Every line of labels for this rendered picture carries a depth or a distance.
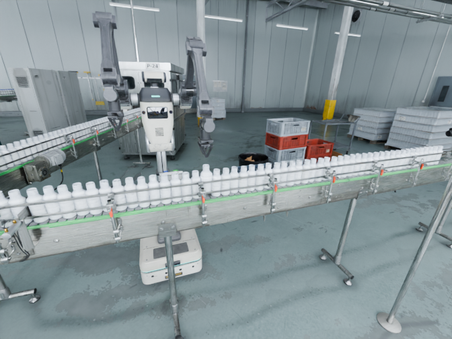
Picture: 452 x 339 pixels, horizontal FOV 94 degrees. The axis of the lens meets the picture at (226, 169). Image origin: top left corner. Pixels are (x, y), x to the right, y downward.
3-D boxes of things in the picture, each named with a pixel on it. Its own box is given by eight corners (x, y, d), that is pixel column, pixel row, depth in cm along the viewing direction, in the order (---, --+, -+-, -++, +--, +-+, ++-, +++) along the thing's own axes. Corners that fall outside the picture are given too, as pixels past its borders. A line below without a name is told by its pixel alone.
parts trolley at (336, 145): (319, 158, 524) (327, 117, 488) (305, 151, 572) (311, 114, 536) (352, 155, 557) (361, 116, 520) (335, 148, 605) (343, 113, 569)
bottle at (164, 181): (166, 198, 125) (163, 172, 118) (173, 200, 122) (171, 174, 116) (158, 202, 120) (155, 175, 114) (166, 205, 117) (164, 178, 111)
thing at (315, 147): (307, 157, 381) (309, 145, 373) (292, 151, 417) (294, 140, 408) (332, 154, 403) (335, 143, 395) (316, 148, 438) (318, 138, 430)
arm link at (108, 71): (116, 21, 119) (94, 19, 115) (114, 11, 113) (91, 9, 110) (123, 87, 108) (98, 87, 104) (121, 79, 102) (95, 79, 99)
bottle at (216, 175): (209, 196, 128) (210, 170, 122) (212, 192, 133) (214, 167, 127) (218, 198, 126) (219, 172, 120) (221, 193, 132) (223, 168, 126)
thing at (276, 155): (277, 163, 349) (278, 151, 341) (262, 156, 383) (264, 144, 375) (305, 159, 374) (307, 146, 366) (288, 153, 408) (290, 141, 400)
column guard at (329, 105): (325, 124, 993) (330, 99, 953) (319, 123, 1028) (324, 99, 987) (332, 124, 1006) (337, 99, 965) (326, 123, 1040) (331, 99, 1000)
